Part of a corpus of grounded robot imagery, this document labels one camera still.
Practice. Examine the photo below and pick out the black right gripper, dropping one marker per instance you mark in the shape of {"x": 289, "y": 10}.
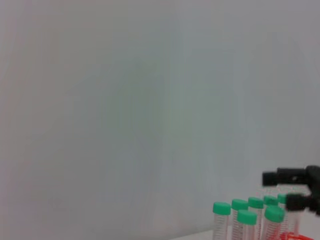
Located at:
{"x": 315, "y": 187}

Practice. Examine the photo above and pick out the clear test tube green cap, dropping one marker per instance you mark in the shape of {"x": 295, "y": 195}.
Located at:
{"x": 246, "y": 216}
{"x": 221, "y": 208}
{"x": 255, "y": 202}
{"x": 282, "y": 198}
{"x": 274, "y": 214}
{"x": 239, "y": 203}
{"x": 295, "y": 220}
{"x": 270, "y": 200}

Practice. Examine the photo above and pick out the orange plastic test tube rack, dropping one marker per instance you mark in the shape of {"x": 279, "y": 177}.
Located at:
{"x": 290, "y": 236}

